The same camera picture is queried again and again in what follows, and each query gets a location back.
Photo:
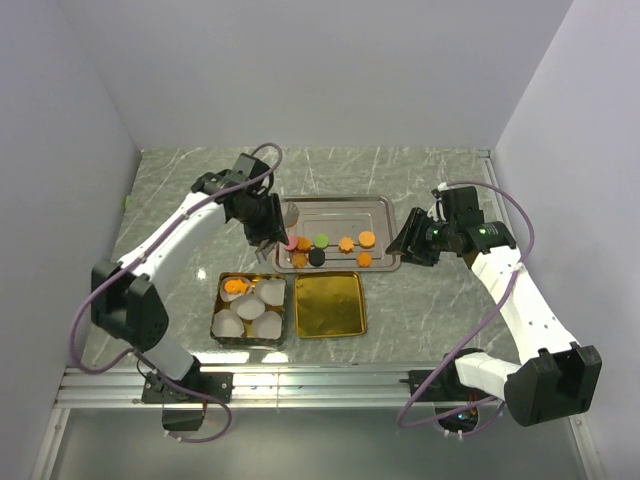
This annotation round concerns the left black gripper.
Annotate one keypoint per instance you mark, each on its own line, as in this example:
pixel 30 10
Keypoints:
pixel 274 227

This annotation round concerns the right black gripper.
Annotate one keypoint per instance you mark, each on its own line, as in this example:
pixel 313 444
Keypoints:
pixel 416 222

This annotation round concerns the green round cookie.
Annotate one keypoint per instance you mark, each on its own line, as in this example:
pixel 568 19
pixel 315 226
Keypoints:
pixel 321 241

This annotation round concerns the orange flower cookie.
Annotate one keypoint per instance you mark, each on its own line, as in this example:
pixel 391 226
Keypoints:
pixel 346 244
pixel 364 259
pixel 303 244

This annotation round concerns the metal tongs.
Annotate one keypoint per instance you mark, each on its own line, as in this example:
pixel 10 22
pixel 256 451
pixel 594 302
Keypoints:
pixel 272 230

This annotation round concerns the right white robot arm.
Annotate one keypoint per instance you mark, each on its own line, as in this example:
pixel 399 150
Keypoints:
pixel 555 376

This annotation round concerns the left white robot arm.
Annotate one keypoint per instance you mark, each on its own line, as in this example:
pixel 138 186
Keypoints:
pixel 127 299

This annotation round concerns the pink round cookie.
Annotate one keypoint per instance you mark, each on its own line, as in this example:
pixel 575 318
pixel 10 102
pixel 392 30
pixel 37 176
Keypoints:
pixel 292 243

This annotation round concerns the orange swirl cookie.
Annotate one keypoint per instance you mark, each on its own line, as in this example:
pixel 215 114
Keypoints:
pixel 299 260

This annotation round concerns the round waffle cookie right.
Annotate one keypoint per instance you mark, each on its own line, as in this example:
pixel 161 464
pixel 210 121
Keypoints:
pixel 367 239

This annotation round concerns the black round cookie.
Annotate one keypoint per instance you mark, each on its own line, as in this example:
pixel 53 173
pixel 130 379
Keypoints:
pixel 317 257

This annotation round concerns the white paper cup top-right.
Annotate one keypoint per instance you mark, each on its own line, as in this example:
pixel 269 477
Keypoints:
pixel 271 291

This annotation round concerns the silver metal tray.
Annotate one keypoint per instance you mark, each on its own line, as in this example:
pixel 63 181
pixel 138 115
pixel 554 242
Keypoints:
pixel 347 215

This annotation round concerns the white paper cup centre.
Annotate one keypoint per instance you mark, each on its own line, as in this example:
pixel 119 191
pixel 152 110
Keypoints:
pixel 248 307

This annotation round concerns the gold cookie tin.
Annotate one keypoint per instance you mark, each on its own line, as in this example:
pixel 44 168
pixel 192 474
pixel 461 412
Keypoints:
pixel 223 300

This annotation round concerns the white paper cup bottom-right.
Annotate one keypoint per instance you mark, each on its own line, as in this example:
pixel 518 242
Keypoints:
pixel 267 326

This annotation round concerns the gold tin lid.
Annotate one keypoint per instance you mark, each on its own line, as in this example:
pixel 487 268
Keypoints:
pixel 329 305

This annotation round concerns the white paper cup bottom-left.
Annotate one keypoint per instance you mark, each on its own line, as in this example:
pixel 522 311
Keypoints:
pixel 227 324

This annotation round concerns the aluminium rail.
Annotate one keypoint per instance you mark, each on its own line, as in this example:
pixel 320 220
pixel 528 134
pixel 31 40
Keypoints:
pixel 257 386

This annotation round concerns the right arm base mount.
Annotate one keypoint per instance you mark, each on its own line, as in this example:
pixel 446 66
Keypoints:
pixel 445 389

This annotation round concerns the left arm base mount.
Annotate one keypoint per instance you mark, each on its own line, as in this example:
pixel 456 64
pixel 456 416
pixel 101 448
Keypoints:
pixel 185 403

